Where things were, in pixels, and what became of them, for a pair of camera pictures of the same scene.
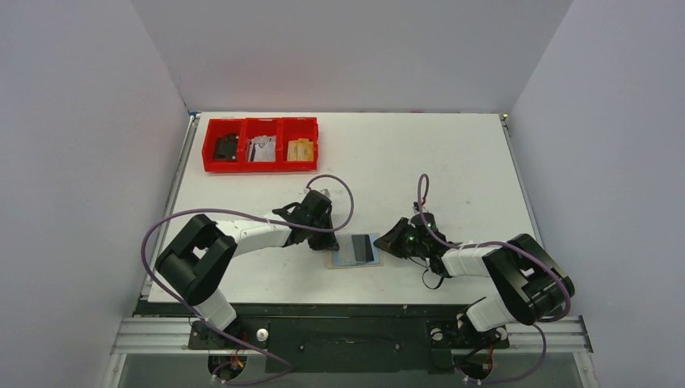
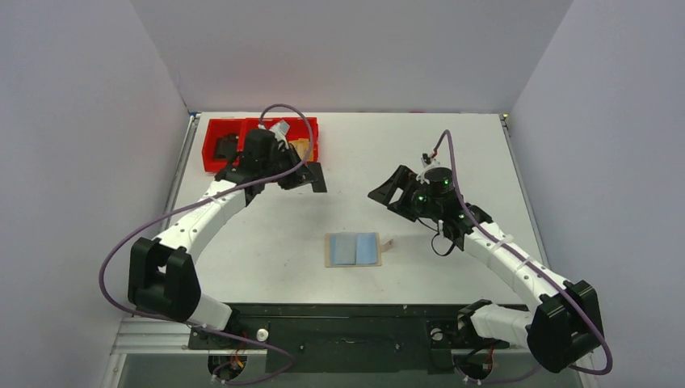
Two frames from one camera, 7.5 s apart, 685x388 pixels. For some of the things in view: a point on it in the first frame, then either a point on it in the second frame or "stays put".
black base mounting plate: x=416 y=338 stays put
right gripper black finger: x=395 y=240 to x=396 y=189
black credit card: x=362 y=246 to x=316 y=169
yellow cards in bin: x=300 y=150 stays put
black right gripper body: x=401 y=242 to x=401 y=194
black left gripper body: x=319 y=225 to x=299 y=171
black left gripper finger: x=317 y=240 to x=310 y=173
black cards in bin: x=227 y=148 stays put
